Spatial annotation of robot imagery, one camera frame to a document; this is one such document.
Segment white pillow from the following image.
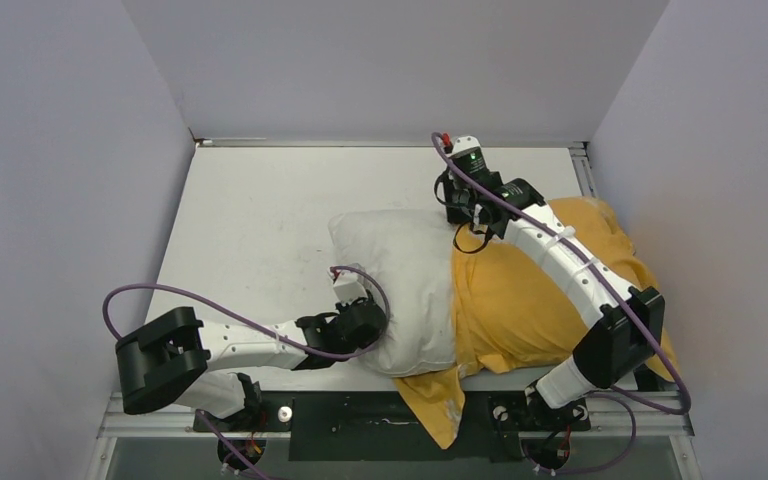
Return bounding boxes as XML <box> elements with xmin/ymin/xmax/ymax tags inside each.
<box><xmin>328</xmin><ymin>210</ymin><xmax>455</xmax><ymax>378</ymax></box>

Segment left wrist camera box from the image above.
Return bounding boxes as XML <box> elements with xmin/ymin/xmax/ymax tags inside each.
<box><xmin>330</xmin><ymin>264</ymin><xmax>368</xmax><ymax>305</ymax></box>

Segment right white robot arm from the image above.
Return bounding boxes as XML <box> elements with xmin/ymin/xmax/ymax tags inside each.
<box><xmin>436</xmin><ymin>144</ymin><xmax>665</xmax><ymax>430</ymax></box>

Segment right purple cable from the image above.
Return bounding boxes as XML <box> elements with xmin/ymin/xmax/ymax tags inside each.
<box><xmin>430</xmin><ymin>131</ymin><xmax>693</xmax><ymax>477</ymax></box>

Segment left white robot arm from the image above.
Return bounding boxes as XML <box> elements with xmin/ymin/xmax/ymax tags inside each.
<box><xmin>115</xmin><ymin>295</ymin><xmax>389</xmax><ymax>430</ymax></box>

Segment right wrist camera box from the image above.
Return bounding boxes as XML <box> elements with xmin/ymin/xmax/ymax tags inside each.
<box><xmin>442</xmin><ymin>134</ymin><xmax>481</xmax><ymax>157</ymax></box>

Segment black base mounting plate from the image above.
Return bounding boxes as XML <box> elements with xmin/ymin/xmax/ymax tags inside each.
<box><xmin>192</xmin><ymin>391</ymin><xmax>591</xmax><ymax>462</ymax></box>

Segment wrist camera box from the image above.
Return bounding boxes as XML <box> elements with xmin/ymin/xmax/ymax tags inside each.
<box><xmin>442</xmin><ymin>134</ymin><xmax>481</xmax><ymax>157</ymax></box>
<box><xmin>330</xmin><ymin>264</ymin><xmax>368</xmax><ymax>305</ymax></box>

